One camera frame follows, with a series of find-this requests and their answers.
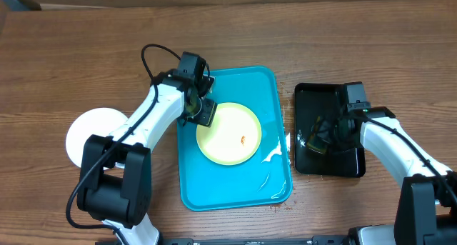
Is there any yellow green sponge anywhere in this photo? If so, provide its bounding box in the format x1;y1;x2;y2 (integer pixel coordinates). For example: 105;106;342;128
306;116;328;154

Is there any light green plate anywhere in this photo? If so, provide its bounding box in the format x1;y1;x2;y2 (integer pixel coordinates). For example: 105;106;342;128
196;102;262;166

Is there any white plate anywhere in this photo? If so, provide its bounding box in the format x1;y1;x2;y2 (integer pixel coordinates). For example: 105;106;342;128
65;108;128;167

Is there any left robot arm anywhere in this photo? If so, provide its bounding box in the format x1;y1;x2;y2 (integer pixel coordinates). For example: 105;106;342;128
66;52;217;244

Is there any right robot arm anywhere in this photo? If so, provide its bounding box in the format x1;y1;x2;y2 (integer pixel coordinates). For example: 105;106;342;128
306;82;456;245

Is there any blue plastic tray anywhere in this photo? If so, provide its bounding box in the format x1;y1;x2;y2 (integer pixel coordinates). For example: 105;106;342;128
177;66;293;211

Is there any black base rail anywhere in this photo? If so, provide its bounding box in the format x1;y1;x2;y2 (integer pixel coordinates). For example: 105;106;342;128
96;225;397;245

